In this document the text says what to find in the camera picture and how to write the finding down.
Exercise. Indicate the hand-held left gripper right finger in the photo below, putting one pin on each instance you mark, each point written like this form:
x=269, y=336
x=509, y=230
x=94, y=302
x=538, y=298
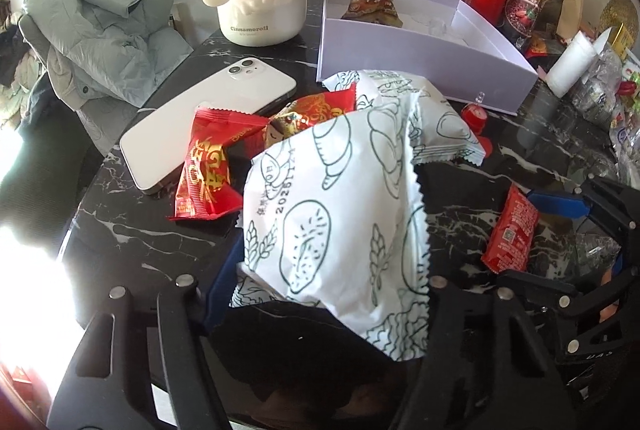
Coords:
x=450, y=325

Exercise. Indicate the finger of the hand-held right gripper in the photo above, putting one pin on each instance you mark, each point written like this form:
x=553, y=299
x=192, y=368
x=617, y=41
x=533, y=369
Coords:
x=540, y=287
x=560, y=204

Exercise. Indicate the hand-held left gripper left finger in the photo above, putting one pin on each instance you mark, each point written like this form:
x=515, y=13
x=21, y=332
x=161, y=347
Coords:
x=215, y=310

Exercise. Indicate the small red snack packet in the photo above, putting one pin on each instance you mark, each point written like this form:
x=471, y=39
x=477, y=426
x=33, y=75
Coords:
x=512, y=230

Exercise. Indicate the red gold snack packet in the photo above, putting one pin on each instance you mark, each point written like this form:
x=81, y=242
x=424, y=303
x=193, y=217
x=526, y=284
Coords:
x=210, y=165
x=315, y=108

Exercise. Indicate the white printed bread packet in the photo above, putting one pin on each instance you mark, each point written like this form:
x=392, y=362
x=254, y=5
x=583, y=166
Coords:
x=340, y=220
x=440, y=110

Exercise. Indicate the brown snack packet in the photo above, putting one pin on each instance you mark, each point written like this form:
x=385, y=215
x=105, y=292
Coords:
x=372, y=5

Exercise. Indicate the clear plastic bag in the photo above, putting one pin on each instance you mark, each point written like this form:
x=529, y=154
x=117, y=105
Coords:
x=605, y=100

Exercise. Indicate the white paper roll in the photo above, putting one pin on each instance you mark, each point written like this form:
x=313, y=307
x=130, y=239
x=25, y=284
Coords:
x=572, y=63

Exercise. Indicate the red black small packet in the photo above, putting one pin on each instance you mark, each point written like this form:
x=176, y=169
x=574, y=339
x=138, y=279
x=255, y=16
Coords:
x=542, y=46

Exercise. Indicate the white smartphone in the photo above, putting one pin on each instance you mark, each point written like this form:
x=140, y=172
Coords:
x=200, y=120

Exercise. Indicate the brown paper bag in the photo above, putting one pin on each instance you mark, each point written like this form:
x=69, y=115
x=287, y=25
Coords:
x=569, y=10

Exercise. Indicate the dark snack bag red picture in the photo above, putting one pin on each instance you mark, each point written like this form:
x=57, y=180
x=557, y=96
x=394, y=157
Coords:
x=522, y=13

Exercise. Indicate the gold round tin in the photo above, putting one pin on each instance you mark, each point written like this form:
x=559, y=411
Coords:
x=617, y=13

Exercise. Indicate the dark green sofa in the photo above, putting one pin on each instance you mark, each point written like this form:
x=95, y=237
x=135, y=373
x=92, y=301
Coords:
x=45, y=160

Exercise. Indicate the pile of clothes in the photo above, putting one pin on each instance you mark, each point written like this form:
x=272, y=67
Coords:
x=20, y=65

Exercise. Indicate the grey-green puffer jacket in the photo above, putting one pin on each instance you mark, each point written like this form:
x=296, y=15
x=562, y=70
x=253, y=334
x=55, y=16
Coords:
x=100, y=10

